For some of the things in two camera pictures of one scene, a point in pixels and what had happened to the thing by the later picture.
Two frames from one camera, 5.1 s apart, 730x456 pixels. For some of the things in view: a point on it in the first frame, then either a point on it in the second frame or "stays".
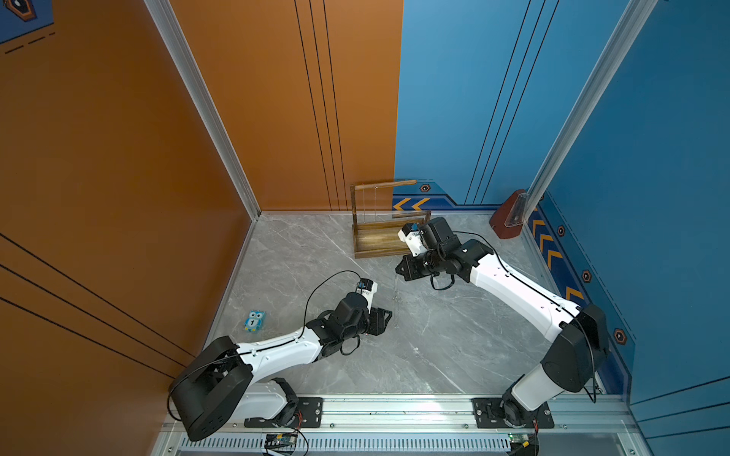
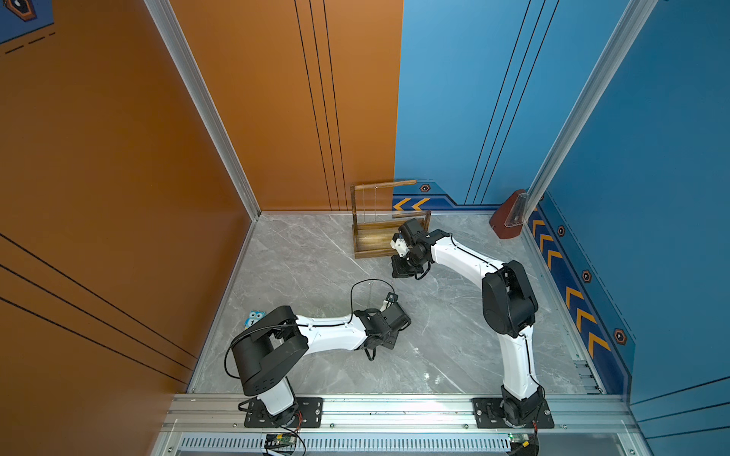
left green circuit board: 281,440 stays
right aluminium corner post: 639,12 stays
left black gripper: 377,322 -> 392,343
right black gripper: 409,273 stays
